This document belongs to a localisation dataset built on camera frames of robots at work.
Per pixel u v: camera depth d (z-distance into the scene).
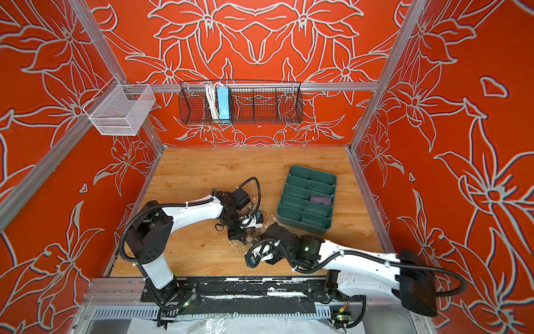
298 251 0.56
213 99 0.90
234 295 0.73
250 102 0.98
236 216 0.75
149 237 0.46
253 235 0.83
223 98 0.89
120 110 0.92
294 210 0.89
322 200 0.92
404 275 0.42
